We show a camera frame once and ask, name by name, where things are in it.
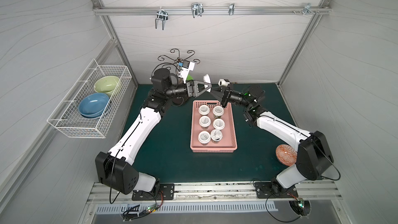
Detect double metal hook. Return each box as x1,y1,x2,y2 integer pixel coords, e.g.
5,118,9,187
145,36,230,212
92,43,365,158
155,9,169,30
191,3,204,18

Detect pink plastic basket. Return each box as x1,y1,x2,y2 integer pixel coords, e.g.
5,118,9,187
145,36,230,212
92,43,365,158
190,100,237,153

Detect double metal hook left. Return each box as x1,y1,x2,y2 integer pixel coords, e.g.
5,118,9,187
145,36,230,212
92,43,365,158
155,9,169,30

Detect light green bowl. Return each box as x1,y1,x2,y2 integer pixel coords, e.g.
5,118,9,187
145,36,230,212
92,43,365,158
93,76,122,98

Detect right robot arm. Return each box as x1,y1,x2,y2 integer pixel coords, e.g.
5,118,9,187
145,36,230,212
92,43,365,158
207,83,341,194

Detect green upturned goblet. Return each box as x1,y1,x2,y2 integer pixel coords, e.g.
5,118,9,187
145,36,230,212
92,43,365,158
186,75,194,81

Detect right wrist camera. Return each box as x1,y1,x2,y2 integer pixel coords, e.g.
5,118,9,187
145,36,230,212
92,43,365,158
218,79,230,87

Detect orange patterned bowl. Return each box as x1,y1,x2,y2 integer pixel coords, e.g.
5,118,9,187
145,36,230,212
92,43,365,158
275,145,297,167

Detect aluminium top rail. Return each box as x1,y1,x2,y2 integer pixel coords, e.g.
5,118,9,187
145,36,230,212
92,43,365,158
93,6,332,17

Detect blue bowl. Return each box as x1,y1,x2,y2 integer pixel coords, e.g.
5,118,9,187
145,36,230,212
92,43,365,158
78,93,109,119

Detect dark metal cup tree stand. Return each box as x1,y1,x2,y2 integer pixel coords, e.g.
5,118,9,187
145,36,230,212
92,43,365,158
157,48,201,67

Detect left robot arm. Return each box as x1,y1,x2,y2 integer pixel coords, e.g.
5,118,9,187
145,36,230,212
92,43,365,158
95,68,211,195

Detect black cable right base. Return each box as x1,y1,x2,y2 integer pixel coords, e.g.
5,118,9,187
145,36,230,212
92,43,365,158
251,177,302,223

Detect white wire wall basket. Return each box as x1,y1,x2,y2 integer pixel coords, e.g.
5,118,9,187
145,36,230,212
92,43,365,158
47,60,132,139

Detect aluminium rail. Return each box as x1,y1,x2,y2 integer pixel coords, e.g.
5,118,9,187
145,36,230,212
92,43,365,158
87,179,343,204
93,6,332,17

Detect metal hook right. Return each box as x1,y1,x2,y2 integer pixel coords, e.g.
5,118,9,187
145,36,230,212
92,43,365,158
292,3,320,16

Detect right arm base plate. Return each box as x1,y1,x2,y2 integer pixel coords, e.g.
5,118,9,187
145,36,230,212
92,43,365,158
252,181,299,199

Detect single metal hook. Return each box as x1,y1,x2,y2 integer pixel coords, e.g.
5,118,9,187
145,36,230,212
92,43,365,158
229,3,235,16

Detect aluminium front rail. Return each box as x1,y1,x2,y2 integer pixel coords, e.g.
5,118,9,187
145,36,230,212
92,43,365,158
87,179,343,204

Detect double metal hook middle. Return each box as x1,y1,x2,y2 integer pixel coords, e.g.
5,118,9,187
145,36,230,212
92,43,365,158
191,3,204,18

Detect yogurt cup mid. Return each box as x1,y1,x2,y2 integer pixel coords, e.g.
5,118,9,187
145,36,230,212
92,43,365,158
199,116,211,130
212,118,226,130

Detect yogurt cup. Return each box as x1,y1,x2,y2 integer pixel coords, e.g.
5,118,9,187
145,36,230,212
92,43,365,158
212,105,224,119
198,104,210,116
198,131,211,146
210,129,223,144

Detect white slotted cable duct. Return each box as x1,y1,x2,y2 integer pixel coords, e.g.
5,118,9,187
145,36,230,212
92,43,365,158
95,201,278,215

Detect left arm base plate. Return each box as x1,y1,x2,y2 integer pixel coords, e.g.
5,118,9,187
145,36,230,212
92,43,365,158
132,183,175,201

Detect wires at left base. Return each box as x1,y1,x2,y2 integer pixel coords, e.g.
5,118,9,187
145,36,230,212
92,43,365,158
121,189,165,222

